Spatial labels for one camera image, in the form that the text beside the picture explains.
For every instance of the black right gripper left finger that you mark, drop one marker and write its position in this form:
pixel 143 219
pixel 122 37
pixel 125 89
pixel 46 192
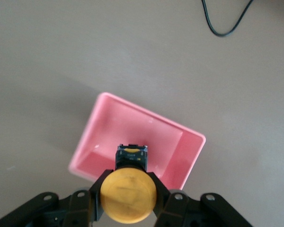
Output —
pixel 68 208

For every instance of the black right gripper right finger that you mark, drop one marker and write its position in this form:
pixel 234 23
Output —
pixel 187 209

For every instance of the yellow push button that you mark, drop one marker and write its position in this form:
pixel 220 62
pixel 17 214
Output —
pixel 129 196

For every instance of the pink plastic bin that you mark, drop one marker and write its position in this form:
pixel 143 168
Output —
pixel 132 132

